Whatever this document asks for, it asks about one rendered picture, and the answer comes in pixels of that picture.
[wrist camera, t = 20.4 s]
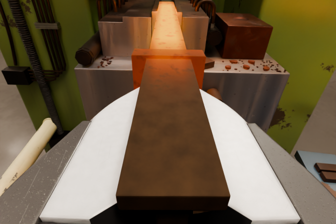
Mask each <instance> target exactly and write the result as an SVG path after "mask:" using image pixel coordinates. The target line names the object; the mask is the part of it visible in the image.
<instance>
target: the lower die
mask: <svg viewBox="0 0 336 224"><path fill-rule="evenodd" d="M159 2H160V0H128V2H125V4H124V5H122V3H121V8H118V6H117V12H114V11H113V9H112V10H111V11H110V12H109V13H108V14H106V15H105V16H104V17H103V18H101V19H100V20H99V21H98V29H99V35H100V41H101V48H102V54H103V56H118V57H131V56H132V53H133V51H134V49H150V45H151V40H152V36H153V31H154V26H155V21H156V17H157V11H158V7H159ZM174 2H175V7H176V11H177V17H178V21H179V24H180V28H181V32H182V35H183V39H184V43H185V47H186V49H187V50H203V52H204V53H205V47H206V40H207V32H208V25H209V17H208V16H207V15H206V13H205V12H204V11H203V9H202V8H201V7H200V8H199V11H195V7H192V6H193V4H192V3H190V0H174Z"/></svg>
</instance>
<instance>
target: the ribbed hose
mask: <svg viewBox="0 0 336 224"><path fill-rule="evenodd" d="M7 1H8V3H9V6H10V7H9V8H11V9H10V10H11V12H12V15H13V17H14V20H15V22H16V23H15V24H16V26H17V28H18V32H19V34H20V37H21V39H22V42H23V45H24V48H25V50H26V54H27V56H28V59H29V61H30V64H31V66H32V70H33V71H34V75H35V78H36V80H37V83H38V86H39V88H40V90H41V93H42V96H43V99H44V102H45V104H46V107H47V110H48V112H49V115H50V117H51V121H52V122H53V123H54V124H55V125H56V127H57V130H56V132H55V133H54V135H53V136H52V138H51V139H50V141H49V142H48V143H49V146H50V148H52V147H54V146H55V145H56V144H57V143H58V142H59V141H60V140H62V139H63V138H64V137H65V136H66V135H67V134H68V133H69V132H70V130H63V127H62V124H61V121H60V118H59V115H58V112H57V109H56V106H55V103H54V100H53V98H52V95H51V92H50V89H49V86H48V83H47V81H45V80H46V78H44V77H45V75H43V73H44V72H42V70H43V69H42V66H41V62H40V60H39V57H38V55H37V52H36V48H35V46H34V42H33V40H32V38H31V37H32V36H31V34H30V32H29V31H30V30H29V28H28V26H27V25H28V24H27V22H26V19H25V17H24V15H23V14H24V13H23V11H22V8H21V6H20V5H21V4H20V2H19V0H7Z"/></svg>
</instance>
